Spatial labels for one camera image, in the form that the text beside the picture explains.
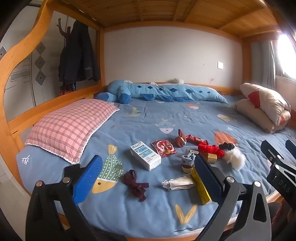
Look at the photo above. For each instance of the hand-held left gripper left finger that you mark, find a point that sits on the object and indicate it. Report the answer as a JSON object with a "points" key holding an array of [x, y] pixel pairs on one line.
{"points": [[87, 178]]}

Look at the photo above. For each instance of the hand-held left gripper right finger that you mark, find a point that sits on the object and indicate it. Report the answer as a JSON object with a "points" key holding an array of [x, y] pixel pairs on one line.
{"points": [[208, 178]]}

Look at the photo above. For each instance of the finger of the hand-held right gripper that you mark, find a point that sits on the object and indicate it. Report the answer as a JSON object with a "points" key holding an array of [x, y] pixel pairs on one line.
{"points": [[277, 171], [291, 148]]}

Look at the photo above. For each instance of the long red snack wrapper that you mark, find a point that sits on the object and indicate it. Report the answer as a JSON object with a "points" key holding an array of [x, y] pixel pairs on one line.
{"points": [[195, 139]]}

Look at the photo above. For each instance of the red white snack packet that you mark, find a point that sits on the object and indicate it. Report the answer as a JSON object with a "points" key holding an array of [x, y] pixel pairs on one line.
{"points": [[163, 148]]}

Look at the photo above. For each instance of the long yellow box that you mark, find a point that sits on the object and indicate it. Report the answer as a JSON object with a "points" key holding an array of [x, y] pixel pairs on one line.
{"points": [[201, 190]]}

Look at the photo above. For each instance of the small gold box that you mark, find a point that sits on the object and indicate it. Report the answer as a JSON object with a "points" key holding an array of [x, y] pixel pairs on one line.
{"points": [[211, 158]]}

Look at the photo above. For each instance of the blue brown rolled socks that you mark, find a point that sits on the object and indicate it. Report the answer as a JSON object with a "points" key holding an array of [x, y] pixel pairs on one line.
{"points": [[188, 158]]}

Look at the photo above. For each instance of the small tan paper tag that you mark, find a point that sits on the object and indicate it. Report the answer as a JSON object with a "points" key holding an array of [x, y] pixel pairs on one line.
{"points": [[193, 151]]}

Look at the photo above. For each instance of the white fluffy pompom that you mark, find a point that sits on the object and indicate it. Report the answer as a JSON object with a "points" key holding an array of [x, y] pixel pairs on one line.
{"points": [[237, 160]]}

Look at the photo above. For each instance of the black hair scrunchie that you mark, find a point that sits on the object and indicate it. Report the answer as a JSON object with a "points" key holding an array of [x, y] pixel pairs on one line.
{"points": [[225, 146]]}

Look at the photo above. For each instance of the maroon ribbon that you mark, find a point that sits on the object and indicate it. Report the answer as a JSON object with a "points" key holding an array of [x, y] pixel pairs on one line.
{"points": [[133, 183]]}

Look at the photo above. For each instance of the folded cream quilt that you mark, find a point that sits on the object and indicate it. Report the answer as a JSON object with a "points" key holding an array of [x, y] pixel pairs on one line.
{"points": [[261, 102]]}

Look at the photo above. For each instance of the pink plaid pillow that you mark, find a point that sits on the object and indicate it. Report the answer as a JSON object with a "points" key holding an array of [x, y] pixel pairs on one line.
{"points": [[69, 125]]}

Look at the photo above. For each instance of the white cardboard box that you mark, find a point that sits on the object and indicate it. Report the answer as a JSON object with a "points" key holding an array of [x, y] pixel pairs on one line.
{"points": [[144, 155]]}

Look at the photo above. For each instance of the blue fish print blanket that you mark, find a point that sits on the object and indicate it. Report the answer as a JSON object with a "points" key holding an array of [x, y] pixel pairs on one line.
{"points": [[143, 115]]}

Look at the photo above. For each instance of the grey curtain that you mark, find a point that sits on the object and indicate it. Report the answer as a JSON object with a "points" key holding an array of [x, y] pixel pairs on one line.
{"points": [[263, 64]]}

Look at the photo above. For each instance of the long blue dinosaur plush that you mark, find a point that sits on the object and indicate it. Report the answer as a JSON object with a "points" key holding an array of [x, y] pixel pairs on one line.
{"points": [[175, 91]]}

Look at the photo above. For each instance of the bright window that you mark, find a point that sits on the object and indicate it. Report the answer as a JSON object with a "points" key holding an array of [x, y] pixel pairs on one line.
{"points": [[288, 55]]}

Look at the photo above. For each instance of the white wardrobe grey diamonds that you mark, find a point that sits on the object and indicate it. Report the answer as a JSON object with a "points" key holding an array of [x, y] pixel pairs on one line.
{"points": [[40, 62]]}

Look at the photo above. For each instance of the dark hanging jackets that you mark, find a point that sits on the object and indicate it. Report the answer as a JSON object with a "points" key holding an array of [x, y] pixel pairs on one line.
{"points": [[78, 53]]}

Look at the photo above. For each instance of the brown coat rack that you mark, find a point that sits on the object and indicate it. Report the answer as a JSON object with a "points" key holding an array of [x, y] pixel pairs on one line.
{"points": [[60, 24]]}

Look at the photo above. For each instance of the white wall switch plate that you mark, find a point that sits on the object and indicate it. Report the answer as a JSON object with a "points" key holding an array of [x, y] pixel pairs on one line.
{"points": [[220, 65]]}

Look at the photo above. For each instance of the wooden bunk bed frame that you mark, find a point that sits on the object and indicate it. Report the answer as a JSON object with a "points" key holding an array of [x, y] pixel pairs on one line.
{"points": [[23, 39]]}

